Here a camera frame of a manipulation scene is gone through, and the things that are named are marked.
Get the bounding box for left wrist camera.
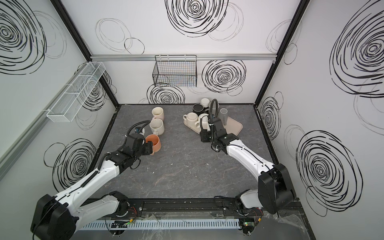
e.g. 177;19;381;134
134;126;145;136

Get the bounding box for beige plastic tray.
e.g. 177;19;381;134
183;117;243;136

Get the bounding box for small white mug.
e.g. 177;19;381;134
200;98;211;108

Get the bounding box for speckled cream mug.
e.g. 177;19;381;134
150;118;165;136

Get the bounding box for pink mug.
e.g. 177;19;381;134
152;107;165;121

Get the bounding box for tall grey mug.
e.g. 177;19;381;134
218;108;228;126

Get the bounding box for white ribbed mug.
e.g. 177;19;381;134
195;113;210;131

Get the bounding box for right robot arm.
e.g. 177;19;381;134
199;99;297;214

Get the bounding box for white wire shelf basket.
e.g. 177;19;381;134
47;62;106;123

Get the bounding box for orange and cream mug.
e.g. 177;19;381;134
146;134;162;155

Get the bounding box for white mug with handle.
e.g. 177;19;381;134
183;112;198;127

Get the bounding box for wide grey mug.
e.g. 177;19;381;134
207;102;220;112

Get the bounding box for white slotted cable duct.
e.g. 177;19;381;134
81;219;241;231

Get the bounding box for black wire basket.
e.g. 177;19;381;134
152;55;198;87

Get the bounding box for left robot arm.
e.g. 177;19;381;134
31;120;153;240

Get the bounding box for black mug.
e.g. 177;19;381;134
193;104;205;116

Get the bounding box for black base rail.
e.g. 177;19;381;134
125;197;267;218

